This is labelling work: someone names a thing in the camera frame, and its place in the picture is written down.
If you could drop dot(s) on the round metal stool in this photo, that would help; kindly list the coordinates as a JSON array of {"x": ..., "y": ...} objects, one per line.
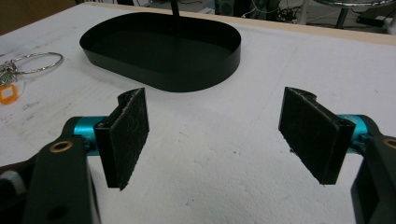
[{"x": 348, "y": 7}]

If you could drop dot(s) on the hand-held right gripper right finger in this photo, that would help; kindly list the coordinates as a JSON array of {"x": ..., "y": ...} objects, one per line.
[{"x": 311, "y": 130}]

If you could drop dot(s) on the orange square key tag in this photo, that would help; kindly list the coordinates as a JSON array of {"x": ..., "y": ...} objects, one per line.
[{"x": 8, "y": 94}]

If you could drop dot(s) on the dark equipment box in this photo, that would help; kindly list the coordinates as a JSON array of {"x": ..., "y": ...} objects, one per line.
[{"x": 224, "y": 6}]

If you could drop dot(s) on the black oval tray with post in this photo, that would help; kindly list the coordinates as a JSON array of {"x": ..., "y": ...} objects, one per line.
[{"x": 162, "y": 51}]

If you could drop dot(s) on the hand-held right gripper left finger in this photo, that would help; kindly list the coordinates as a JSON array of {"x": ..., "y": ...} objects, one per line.
[{"x": 124, "y": 140}]

